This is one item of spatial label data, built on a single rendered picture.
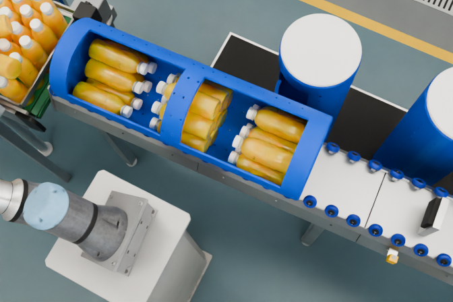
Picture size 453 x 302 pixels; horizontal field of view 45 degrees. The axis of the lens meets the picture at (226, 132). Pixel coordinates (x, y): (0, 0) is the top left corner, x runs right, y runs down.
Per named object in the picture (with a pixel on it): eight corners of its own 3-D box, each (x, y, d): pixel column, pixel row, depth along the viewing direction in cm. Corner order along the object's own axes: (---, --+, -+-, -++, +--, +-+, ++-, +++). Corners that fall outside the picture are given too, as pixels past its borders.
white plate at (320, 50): (316, -2, 194) (315, 1, 195) (263, 51, 189) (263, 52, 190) (378, 45, 188) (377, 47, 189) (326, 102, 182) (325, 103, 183)
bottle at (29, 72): (21, 85, 203) (1, 63, 186) (33, 70, 205) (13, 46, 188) (37, 94, 202) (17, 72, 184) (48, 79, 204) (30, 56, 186)
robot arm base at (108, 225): (103, 271, 143) (71, 258, 137) (86, 246, 155) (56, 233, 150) (135, 222, 144) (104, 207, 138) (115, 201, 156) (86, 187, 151)
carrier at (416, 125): (433, 199, 259) (427, 141, 268) (520, 145, 176) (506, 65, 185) (372, 199, 260) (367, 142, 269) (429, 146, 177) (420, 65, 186)
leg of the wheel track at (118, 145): (133, 168, 285) (103, 130, 226) (124, 164, 286) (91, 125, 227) (139, 158, 287) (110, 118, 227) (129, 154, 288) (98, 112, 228)
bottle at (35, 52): (55, 72, 205) (38, 48, 187) (37, 76, 204) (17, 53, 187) (52, 55, 207) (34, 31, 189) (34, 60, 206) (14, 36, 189)
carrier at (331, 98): (296, 92, 279) (258, 132, 273) (315, -1, 196) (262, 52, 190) (340, 128, 272) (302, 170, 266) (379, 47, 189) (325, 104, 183)
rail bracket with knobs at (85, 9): (92, 40, 208) (85, 26, 199) (76, 33, 210) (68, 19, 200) (105, 19, 211) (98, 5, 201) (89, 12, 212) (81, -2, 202)
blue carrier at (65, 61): (294, 209, 179) (303, 189, 153) (65, 108, 194) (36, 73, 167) (326, 135, 188) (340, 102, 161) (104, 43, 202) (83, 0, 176)
